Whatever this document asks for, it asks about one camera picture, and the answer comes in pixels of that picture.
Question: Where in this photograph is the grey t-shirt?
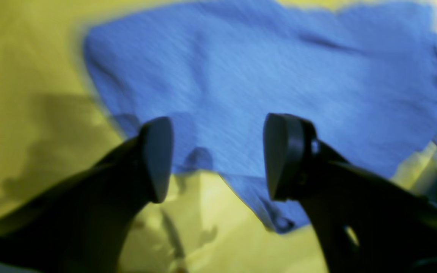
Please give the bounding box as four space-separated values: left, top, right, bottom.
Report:
83 0 437 234

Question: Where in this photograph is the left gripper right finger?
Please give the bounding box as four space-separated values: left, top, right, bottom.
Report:
263 113 437 273

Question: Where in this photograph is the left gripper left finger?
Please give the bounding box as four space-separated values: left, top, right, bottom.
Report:
0 116 174 273

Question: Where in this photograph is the yellow table cloth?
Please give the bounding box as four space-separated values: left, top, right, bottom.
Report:
0 0 437 273

